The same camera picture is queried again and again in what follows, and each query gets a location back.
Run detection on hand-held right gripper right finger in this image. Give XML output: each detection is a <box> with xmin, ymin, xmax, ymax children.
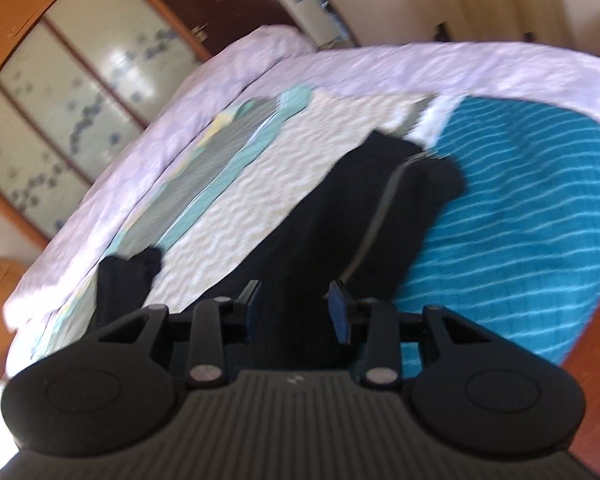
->
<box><xmin>328</xmin><ymin>280</ymin><xmax>486</xmax><ymax>389</ymax></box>

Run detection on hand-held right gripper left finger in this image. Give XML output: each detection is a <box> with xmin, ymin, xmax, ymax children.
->
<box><xmin>96</xmin><ymin>280</ymin><xmax>262</xmax><ymax>390</ymax></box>

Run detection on black pants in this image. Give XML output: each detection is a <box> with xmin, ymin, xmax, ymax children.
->
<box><xmin>96</xmin><ymin>130</ymin><xmax>467</xmax><ymax>367</ymax></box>

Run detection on white blanket with green stripes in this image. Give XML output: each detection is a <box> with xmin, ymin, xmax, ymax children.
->
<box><xmin>30</xmin><ymin>86</ymin><xmax>463</xmax><ymax>361</ymax></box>

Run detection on lavender quilt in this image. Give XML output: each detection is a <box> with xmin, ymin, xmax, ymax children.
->
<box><xmin>2</xmin><ymin>24</ymin><xmax>600</xmax><ymax>333</ymax></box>

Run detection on frosted glass wardrobe doors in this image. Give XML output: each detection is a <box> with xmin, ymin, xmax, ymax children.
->
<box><xmin>0</xmin><ymin>0</ymin><xmax>212</xmax><ymax>251</ymax></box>

